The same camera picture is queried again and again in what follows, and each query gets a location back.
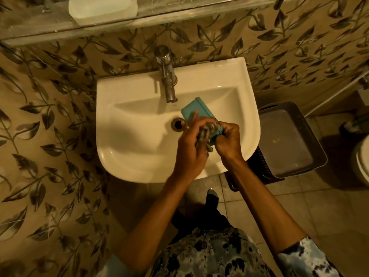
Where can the person's right hand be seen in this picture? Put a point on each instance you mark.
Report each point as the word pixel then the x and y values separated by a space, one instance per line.
pixel 230 144

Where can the person's left hand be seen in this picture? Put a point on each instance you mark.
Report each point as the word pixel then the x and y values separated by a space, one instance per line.
pixel 188 154

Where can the person's left thumb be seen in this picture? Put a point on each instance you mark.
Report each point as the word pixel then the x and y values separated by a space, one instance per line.
pixel 193 119

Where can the person's right fingers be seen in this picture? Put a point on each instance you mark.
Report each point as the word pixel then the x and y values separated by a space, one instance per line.
pixel 222 135

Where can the teal plastic soap dish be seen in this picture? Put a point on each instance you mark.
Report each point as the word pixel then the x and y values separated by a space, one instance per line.
pixel 199 111

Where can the person's right forearm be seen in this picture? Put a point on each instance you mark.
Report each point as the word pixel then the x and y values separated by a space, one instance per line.
pixel 259 204

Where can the person's left forearm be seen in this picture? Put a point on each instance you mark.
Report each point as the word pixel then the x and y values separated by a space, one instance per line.
pixel 155 222

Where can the metal sink drain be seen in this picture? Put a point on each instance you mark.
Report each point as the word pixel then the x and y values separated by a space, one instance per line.
pixel 176 124

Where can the chrome faucet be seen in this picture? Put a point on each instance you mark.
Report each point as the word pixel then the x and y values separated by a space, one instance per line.
pixel 168 74

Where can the white ceramic sink basin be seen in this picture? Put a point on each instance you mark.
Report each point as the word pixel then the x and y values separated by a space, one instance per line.
pixel 138 135

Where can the person's foot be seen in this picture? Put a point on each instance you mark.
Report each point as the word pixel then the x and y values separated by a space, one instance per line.
pixel 212 194

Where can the grey plastic basket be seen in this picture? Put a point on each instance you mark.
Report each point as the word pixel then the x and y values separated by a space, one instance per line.
pixel 285 141

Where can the black trousers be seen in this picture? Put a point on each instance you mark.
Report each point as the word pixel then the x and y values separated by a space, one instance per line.
pixel 201 219

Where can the black and white patterned shirt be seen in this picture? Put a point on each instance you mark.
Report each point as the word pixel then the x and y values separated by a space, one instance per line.
pixel 210 253

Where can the white pipe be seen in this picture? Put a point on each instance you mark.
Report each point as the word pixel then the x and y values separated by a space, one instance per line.
pixel 334 93

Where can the dark toilet brush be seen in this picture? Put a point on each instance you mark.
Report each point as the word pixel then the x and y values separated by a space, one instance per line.
pixel 351 128

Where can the white toilet bowl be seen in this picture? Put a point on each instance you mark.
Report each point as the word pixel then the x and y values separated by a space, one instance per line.
pixel 362 161

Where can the white plastic container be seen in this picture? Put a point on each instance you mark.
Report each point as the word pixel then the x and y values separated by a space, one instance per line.
pixel 102 8

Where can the glass wall shelf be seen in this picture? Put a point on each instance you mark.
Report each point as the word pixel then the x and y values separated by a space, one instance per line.
pixel 43 24

